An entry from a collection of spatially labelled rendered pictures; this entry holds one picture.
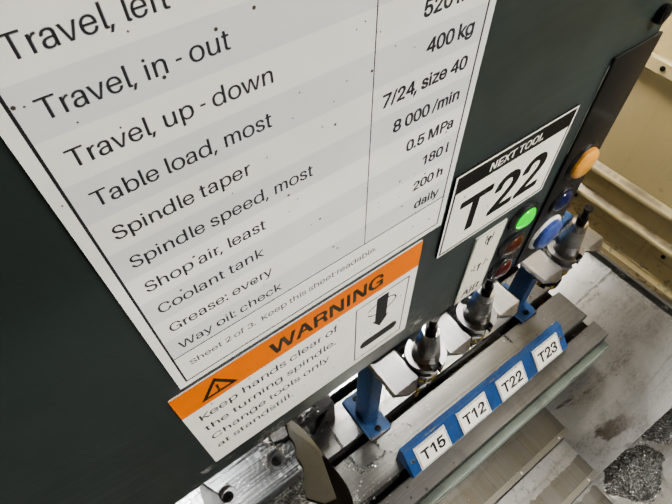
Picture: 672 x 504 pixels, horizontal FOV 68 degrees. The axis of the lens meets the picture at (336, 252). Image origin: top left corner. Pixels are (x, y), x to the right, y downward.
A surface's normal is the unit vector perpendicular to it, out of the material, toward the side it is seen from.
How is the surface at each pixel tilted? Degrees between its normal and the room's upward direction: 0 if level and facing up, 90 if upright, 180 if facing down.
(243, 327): 90
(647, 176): 90
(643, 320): 24
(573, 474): 8
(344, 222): 90
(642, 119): 90
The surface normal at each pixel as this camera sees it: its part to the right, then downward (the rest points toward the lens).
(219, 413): 0.59, 0.65
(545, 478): 0.10, -0.65
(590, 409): -0.34, -0.35
